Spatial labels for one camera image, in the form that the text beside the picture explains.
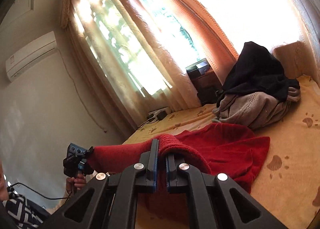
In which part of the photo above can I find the thin wall cable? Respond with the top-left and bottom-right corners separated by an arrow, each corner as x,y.
59,49 -> 108,134

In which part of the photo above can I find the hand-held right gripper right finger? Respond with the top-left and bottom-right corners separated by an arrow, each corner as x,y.
165,154 -> 284,229

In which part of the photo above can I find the person's left hand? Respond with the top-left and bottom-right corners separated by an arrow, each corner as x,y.
65,175 -> 87,191

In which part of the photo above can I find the tan padded headboard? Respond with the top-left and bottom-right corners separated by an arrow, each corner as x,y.
272,41 -> 312,79

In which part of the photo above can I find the cream patterned curtain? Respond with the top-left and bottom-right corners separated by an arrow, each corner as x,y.
262,0 -> 320,82
61,0 -> 200,129

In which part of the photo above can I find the red knit sweater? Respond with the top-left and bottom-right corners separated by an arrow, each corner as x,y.
86,123 -> 271,229

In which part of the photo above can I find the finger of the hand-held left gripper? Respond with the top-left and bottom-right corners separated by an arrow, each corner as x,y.
82,146 -> 95,166
78,163 -> 94,176

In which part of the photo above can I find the wooden nightstand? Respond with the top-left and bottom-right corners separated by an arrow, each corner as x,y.
194,69 -> 225,104

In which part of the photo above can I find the orange curtain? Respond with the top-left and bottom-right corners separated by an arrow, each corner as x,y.
135,0 -> 240,79

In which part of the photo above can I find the grey garment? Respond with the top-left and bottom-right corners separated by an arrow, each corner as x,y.
212,86 -> 302,129

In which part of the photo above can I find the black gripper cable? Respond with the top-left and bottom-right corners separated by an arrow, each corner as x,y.
6,181 -> 72,201

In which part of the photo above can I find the small black box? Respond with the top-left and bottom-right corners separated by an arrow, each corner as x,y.
186,58 -> 213,79

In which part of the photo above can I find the white air conditioner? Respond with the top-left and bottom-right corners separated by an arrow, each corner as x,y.
5,31 -> 58,83

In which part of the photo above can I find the black power cable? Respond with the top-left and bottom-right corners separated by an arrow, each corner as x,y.
136,118 -> 155,130

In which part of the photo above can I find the black white patterned garment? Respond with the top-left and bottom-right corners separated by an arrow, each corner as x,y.
0,191 -> 52,229

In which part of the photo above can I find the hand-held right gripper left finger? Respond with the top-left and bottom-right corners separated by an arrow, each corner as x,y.
50,138 -> 160,229

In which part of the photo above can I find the white power strip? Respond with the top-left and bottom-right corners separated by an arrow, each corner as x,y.
147,107 -> 171,121

